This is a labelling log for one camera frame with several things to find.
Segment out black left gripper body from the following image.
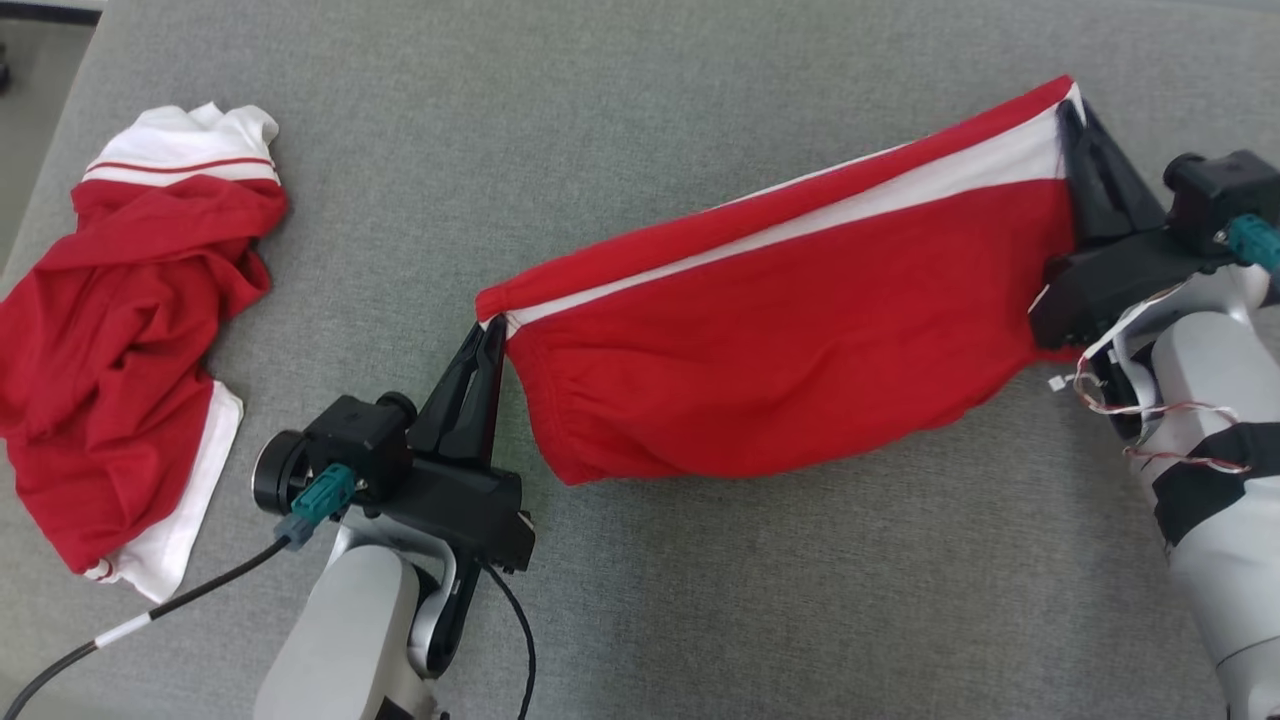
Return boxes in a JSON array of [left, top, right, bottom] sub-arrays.
[[378, 454, 537, 574]]

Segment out teal right camera connector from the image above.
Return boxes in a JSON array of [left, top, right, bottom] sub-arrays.
[[1227, 214, 1280, 278]]

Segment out teal left camera connector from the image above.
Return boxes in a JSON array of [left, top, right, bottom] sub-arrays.
[[274, 462, 358, 547]]

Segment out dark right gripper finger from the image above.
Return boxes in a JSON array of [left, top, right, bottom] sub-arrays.
[[1077, 99, 1167, 247], [1057, 99, 1088, 247]]

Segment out teal camera connector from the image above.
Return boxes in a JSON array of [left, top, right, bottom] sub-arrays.
[[274, 462, 358, 547], [1227, 214, 1280, 278]]

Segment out black left arm cable, white tape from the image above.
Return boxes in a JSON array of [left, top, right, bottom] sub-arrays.
[[0, 535, 297, 720]]

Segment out thin black left gripper cable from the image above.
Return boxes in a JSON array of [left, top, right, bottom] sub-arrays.
[[480, 562, 538, 720]]

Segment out red shorts with white stripe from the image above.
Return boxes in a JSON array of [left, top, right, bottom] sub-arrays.
[[475, 75, 1089, 487]]

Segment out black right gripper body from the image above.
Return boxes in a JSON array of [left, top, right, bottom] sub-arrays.
[[1029, 229, 1242, 351]]

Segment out red white short-sleeve shirt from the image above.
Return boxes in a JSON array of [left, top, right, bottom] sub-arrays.
[[0, 101, 290, 605]]

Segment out grey fabric sofa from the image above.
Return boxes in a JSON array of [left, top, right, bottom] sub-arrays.
[[0, 0, 1280, 720]]

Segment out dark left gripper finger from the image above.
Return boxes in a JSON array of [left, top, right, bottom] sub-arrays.
[[409, 321, 494, 462], [469, 318, 510, 467]]

